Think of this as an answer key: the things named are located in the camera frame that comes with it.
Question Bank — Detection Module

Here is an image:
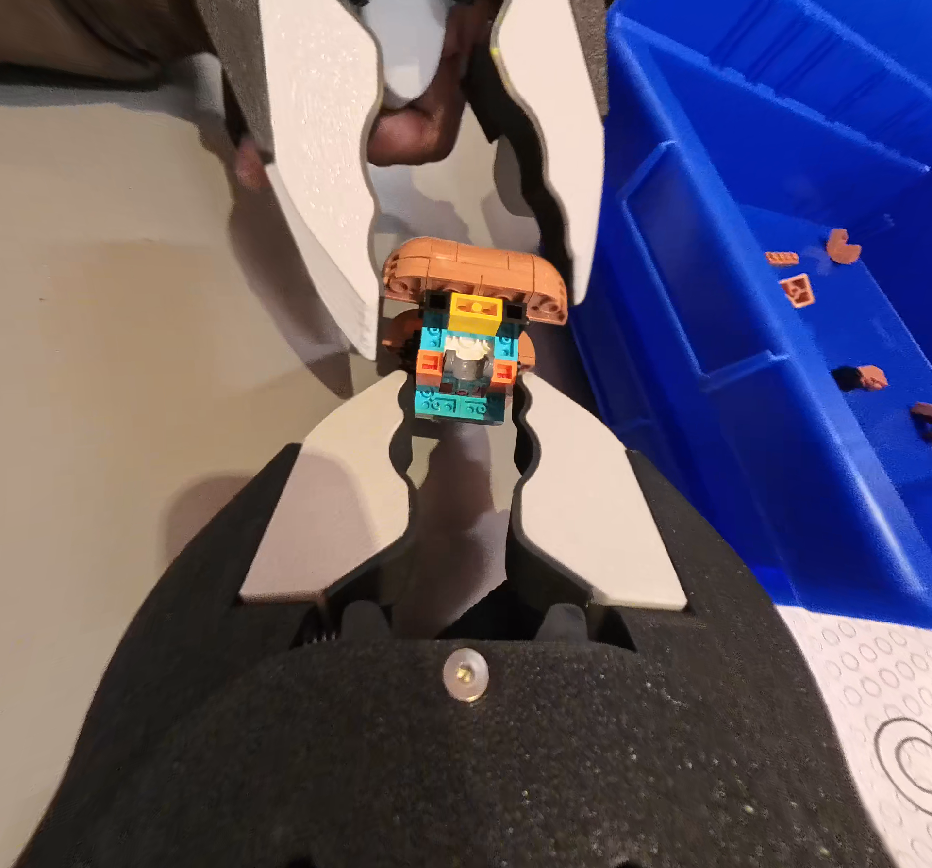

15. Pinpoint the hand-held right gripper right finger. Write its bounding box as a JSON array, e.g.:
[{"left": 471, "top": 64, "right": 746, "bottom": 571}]
[{"left": 510, "top": 373, "right": 689, "bottom": 610}]

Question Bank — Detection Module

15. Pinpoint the blue plastic bin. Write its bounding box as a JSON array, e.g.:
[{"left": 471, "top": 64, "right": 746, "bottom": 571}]
[{"left": 568, "top": 0, "right": 932, "bottom": 630}]

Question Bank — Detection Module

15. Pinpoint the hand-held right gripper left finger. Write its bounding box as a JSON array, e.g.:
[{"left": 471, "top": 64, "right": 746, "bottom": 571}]
[{"left": 239, "top": 371, "right": 419, "bottom": 603}]

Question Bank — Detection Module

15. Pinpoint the colourful toy brick model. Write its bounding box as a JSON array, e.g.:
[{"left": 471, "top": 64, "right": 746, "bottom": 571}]
[{"left": 379, "top": 236, "right": 570, "bottom": 427}]

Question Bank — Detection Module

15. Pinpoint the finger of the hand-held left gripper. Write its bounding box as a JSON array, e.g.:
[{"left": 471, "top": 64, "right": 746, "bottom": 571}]
[
  {"left": 465, "top": 0, "right": 607, "bottom": 309},
  {"left": 252, "top": 0, "right": 385, "bottom": 363}
]

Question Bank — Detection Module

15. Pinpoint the person's left hand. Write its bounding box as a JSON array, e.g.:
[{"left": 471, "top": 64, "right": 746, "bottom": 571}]
[{"left": 367, "top": 0, "right": 483, "bottom": 168}]

